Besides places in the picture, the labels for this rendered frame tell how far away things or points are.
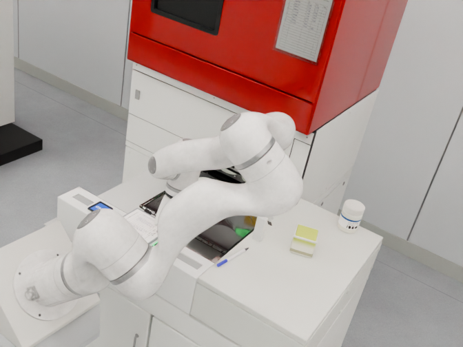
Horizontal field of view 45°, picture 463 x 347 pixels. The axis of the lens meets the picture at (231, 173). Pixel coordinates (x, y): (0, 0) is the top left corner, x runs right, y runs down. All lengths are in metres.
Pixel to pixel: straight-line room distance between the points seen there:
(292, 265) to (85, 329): 0.62
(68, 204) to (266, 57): 0.80
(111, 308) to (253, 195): 0.90
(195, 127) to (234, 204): 1.08
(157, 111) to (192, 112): 0.18
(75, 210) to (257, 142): 0.87
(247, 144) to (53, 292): 0.66
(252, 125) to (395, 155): 2.45
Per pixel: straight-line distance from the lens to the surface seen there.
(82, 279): 1.36
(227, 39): 1.97
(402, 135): 3.45
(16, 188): 3.66
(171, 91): 2.22
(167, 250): 1.21
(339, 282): 1.71
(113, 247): 1.23
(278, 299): 1.58
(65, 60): 4.89
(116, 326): 1.95
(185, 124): 2.22
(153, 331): 1.83
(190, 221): 1.17
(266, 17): 1.88
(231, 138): 1.09
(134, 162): 2.47
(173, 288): 1.67
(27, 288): 1.57
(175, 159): 1.43
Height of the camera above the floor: 2.00
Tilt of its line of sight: 30 degrees down
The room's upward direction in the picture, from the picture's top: 12 degrees clockwise
